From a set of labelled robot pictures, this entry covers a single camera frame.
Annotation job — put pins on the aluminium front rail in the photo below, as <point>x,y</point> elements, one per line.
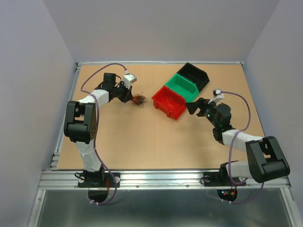
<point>132,180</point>

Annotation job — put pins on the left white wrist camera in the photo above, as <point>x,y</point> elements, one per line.
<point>128,80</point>

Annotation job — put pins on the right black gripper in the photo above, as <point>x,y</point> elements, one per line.
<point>202,104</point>

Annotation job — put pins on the green plastic bin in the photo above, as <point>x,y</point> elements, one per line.
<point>183,87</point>

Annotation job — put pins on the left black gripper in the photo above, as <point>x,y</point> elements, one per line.
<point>128,95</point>

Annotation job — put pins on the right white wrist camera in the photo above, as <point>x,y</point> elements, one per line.
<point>218,95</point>

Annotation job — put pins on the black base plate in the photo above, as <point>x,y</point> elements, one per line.
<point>216,179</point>
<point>113,179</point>

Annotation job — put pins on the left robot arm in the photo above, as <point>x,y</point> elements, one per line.
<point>82,117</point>

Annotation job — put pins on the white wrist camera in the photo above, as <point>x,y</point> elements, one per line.
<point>128,80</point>
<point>218,95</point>

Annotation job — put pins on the black plastic bin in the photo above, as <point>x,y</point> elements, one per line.
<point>195,75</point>

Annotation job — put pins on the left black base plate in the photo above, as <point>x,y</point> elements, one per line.
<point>113,179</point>

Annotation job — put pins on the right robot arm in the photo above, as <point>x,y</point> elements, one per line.
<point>265,158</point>

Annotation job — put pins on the red plastic bin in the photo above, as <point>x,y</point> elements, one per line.
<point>169,102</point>

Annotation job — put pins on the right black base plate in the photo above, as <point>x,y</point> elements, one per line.
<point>216,179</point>

